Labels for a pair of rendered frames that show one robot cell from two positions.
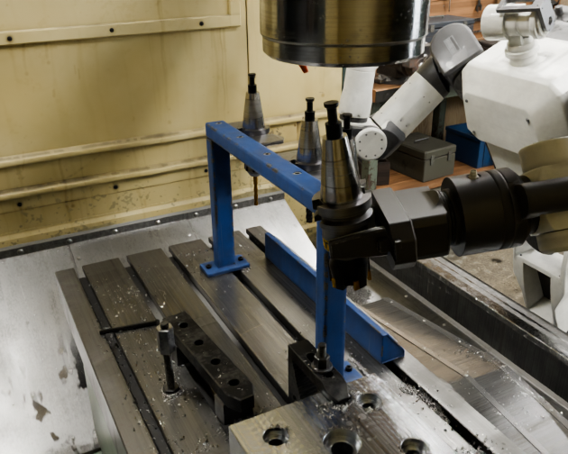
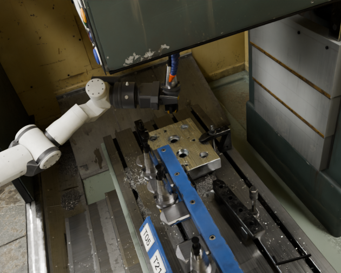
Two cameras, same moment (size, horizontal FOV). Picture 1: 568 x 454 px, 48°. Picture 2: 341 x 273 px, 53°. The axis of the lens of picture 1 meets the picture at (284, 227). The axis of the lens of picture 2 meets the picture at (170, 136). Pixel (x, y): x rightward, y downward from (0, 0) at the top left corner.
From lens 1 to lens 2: 1.60 m
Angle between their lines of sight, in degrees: 114
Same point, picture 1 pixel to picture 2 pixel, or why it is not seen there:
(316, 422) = (189, 159)
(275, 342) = not seen: hidden behind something
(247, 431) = (213, 156)
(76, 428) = not seen: outside the picture
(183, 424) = (243, 194)
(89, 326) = (321, 264)
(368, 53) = not seen: hidden behind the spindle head
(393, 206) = (155, 86)
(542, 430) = (84, 256)
